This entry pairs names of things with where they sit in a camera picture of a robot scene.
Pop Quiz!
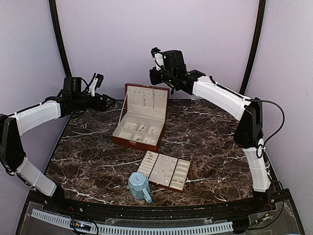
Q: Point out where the light blue mug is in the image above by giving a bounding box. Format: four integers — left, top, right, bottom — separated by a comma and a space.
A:
128, 172, 152, 203

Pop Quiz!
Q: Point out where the black frame post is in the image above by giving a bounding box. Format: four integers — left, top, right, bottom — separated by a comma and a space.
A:
239, 0, 266, 95
48, 0, 72, 77

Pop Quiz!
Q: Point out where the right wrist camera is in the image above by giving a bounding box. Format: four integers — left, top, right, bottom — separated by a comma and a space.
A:
151, 47, 164, 71

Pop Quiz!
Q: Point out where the red jewelry tray insert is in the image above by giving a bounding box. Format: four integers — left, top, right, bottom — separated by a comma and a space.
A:
137, 151, 191, 192

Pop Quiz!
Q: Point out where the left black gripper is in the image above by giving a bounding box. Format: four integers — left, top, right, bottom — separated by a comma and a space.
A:
73, 93, 116, 112

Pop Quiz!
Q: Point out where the right black frame post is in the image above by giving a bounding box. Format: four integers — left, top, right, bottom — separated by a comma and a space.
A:
239, 0, 266, 95

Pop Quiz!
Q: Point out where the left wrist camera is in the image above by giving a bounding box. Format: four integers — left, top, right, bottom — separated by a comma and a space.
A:
87, 73, 104, 96

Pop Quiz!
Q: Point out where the left black frame post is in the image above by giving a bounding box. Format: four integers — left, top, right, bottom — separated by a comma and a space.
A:
48, 0, 72, 77

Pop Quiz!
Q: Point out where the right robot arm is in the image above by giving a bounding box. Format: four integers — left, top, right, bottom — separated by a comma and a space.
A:
150, 47, 271, 193

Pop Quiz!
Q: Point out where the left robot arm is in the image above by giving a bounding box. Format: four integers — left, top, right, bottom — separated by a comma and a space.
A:
0, 73, 116, 213

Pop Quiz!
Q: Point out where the black front rail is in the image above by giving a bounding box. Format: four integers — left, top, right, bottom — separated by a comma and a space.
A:
37, 192, 283, 221

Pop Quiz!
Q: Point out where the white slotted cable duct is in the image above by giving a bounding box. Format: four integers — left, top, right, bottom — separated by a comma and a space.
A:
31, 209, 233, 235

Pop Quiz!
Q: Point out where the red wooden jewelry box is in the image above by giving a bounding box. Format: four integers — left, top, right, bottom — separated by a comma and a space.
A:
112, 83, 169, 152

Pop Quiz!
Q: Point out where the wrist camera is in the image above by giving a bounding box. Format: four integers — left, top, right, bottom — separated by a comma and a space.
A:
151, 47, 164, 71
87, 73, 104, 96

